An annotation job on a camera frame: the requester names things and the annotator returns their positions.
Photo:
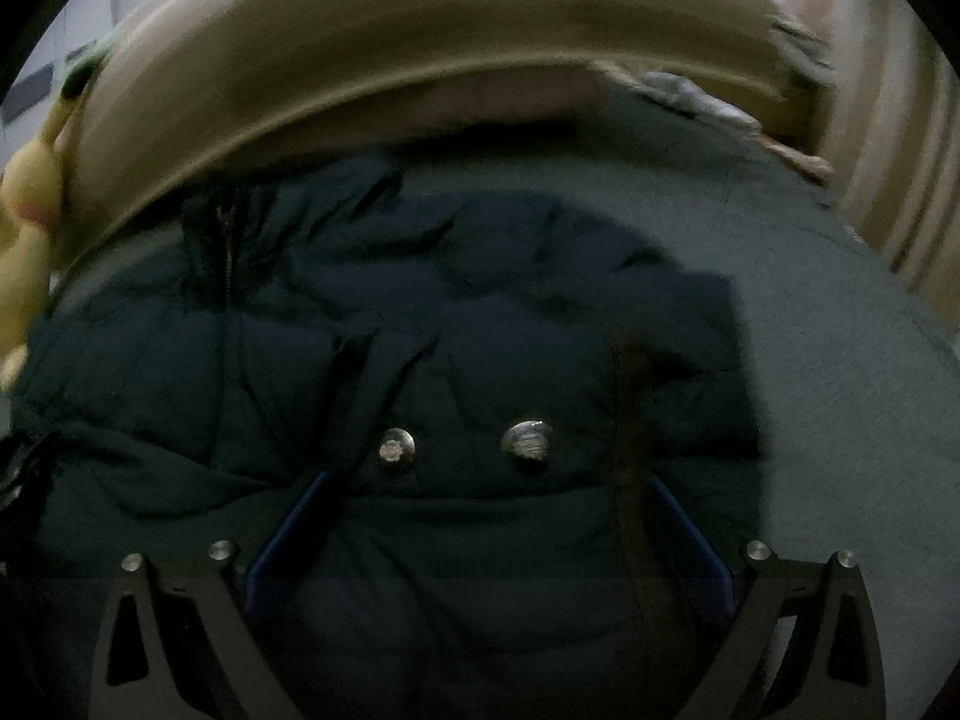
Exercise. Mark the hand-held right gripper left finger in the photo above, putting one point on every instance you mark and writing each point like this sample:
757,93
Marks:
289,540

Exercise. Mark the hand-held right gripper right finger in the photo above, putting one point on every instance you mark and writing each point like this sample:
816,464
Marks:
694,540

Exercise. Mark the dark puffer jacket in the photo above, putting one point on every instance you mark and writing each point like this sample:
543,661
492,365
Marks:
450,315

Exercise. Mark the bed with grey sheet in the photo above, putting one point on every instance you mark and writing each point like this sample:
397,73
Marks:
825,360

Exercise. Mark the yellow plush toy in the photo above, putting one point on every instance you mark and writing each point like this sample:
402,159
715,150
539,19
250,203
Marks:
26,210

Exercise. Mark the green soft item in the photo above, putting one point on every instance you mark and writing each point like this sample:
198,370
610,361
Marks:
90,56

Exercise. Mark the grey folded cloth pile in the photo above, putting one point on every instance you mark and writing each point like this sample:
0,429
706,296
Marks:
690,97

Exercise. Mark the beige curtain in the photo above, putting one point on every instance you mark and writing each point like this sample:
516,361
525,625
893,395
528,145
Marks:
892,105

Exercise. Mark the beige padded headboard cushion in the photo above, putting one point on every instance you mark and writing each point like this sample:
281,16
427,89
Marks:
420,37

